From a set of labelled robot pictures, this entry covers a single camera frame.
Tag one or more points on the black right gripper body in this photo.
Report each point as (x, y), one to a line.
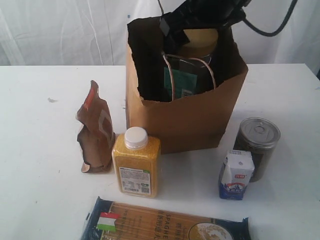
(209, 13)

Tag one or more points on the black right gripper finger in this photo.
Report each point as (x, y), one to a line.
(174, 36)

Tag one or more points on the clear jar yellow lid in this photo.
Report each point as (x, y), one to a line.
(188, 72)

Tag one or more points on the brown paper bag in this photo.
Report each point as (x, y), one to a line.
(189, 123)

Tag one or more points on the yellow millet bottle white cap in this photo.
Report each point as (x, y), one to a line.
(135, 159)

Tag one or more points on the dark canister silver pull-tab lid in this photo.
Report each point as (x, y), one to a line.
(260, 137)

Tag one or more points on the brown crumpled snack pouch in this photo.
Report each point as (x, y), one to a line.
(97, 137)

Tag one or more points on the small white blue milk carton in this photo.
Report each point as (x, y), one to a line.
(235, 174)

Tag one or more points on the spaghetti packet dark blue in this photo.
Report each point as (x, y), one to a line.
(111, 220)

